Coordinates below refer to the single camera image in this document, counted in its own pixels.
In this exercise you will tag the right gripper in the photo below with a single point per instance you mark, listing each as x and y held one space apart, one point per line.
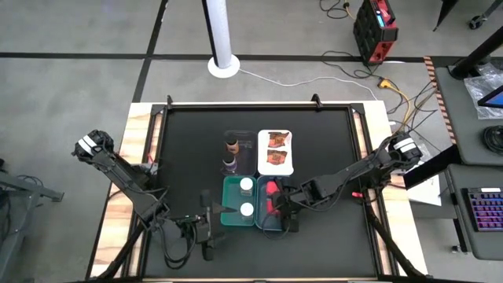
291 200

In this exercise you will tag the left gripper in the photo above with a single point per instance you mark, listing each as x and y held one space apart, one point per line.
204 232

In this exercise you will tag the white lid seasoning jar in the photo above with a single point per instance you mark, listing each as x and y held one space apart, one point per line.
246 184
247 209

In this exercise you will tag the orange spice packet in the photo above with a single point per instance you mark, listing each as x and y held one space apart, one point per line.
278 138
277 157

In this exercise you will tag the purple label spice jar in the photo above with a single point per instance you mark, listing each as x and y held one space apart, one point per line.
229 162

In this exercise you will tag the orange spice jar black lid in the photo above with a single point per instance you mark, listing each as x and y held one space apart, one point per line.
232 146

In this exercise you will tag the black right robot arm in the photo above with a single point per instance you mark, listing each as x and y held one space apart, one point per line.
353 173

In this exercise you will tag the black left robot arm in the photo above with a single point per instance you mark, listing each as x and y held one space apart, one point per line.
122 177

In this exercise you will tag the blue-grey plastic bin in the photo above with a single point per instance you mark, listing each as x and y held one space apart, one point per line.
261 196

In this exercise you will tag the white plastic bin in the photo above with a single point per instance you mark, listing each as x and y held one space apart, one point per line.
262 169

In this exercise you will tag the teal translucent plastic bin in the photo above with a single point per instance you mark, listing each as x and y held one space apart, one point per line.
230 188

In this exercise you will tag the clear plastic bin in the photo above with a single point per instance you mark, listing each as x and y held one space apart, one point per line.
245 157

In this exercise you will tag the small red tag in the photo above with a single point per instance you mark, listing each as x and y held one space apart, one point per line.
356 193

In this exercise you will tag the black table mat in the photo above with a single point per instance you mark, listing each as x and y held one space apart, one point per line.
334 255

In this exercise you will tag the black table clamp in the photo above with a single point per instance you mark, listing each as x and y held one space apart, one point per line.
315 100
169 101

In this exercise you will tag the white paper sheet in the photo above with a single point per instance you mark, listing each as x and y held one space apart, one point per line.
426 192

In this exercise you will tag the black flat bar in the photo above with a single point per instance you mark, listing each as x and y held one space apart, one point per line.
432 169

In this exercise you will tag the white tower fan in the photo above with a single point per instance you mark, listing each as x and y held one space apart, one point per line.
220 35

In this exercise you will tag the grey metal stand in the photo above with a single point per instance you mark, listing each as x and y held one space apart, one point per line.
23 188

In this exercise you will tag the orange black striped strip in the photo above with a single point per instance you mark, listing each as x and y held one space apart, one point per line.
432 78

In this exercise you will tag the red black power station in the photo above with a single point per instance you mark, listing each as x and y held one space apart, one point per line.
373 31

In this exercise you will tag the grey desk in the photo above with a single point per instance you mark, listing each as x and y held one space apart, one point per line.
491 243
448 94

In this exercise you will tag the black backlit keyboard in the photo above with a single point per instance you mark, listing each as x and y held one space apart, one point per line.
487 208

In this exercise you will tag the clear plastic bag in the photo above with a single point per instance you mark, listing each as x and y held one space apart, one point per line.
477 90

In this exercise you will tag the blue screen monitor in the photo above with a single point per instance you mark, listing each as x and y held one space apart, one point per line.
493 98

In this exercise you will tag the black desk pole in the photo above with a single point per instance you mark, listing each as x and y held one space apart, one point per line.
479 51

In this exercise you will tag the black stand leg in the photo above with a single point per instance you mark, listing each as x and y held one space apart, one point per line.
446 12

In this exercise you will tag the grey leg with caster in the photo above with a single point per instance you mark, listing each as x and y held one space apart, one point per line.
473 21

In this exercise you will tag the black diagonal frame strut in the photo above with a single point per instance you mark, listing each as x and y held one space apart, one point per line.
394 251
117 255

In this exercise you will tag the black aluminium table frame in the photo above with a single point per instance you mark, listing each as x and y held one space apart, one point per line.
255 106

